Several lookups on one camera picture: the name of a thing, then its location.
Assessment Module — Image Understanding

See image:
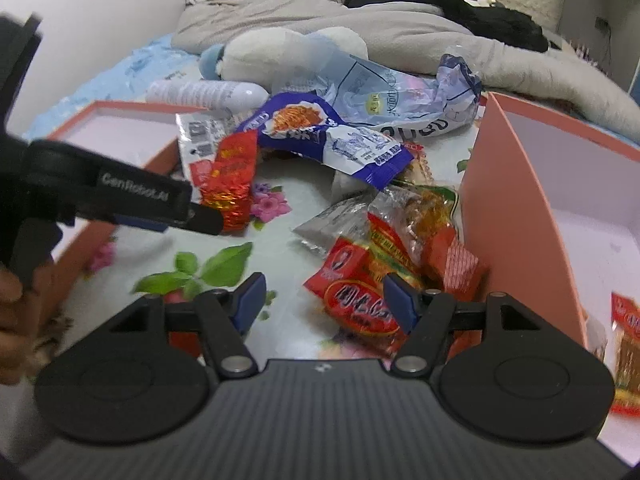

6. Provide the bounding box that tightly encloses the white and blue plush toy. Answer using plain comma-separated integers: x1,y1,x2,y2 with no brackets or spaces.
199,27,370,87

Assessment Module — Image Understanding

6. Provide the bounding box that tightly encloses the light blue plastic bag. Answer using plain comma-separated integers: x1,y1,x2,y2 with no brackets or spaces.
305,35,484,137

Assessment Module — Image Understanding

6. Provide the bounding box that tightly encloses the pink cardboard box lid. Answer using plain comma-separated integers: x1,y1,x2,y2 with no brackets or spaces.
37,100,209,276

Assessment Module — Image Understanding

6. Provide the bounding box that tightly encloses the person's left hand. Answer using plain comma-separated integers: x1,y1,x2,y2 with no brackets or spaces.
0,265,39,387

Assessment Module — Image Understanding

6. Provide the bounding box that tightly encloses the white plastic bottle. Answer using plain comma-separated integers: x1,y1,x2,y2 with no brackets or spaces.
146,79,271,112

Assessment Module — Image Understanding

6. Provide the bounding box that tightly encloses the floral bed mat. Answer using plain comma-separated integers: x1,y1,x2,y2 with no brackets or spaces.
65,75,501,361

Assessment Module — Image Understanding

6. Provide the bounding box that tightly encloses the purple snack packet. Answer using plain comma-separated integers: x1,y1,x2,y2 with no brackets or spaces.
235,92,416,194

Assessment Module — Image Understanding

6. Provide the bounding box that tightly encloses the clear orange snack packet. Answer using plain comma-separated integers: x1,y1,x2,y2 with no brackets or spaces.
390,140,437,187

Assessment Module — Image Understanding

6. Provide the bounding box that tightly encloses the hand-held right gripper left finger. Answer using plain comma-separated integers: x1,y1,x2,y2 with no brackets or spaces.
107,272,267,379

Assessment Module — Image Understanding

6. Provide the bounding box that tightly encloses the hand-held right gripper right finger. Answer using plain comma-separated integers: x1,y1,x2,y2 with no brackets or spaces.
383,274,546,377

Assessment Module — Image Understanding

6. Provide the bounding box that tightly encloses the red foil snack packet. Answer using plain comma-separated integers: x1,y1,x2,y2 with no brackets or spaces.
200,130,259,234

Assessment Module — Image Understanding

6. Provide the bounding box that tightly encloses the clear white snack packet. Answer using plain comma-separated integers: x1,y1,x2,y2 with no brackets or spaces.
176,110,236,182

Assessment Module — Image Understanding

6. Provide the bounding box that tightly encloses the red and clear snack packet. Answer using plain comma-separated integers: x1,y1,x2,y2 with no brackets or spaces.
611,291,640,417

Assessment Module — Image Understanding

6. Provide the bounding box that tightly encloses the pink cardboard box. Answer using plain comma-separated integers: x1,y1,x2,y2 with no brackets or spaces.
457,92,640,466

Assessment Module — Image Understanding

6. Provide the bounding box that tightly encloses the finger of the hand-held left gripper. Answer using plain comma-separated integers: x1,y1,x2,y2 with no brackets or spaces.
113,202,224,237

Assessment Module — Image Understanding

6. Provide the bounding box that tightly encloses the grey blanket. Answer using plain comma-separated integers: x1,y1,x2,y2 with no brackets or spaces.
172,0,640,137

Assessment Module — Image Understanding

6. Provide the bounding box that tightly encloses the small orange-red snack packet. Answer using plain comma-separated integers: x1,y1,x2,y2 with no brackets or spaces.
422,230,489,302

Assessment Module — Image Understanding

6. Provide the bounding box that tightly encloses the clear green-edged snack packet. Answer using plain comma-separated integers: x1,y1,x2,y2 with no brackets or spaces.
367,185,461,281

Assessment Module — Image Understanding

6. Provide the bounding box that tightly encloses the silver snack packet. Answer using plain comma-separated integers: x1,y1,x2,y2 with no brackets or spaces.
292,195,381,257

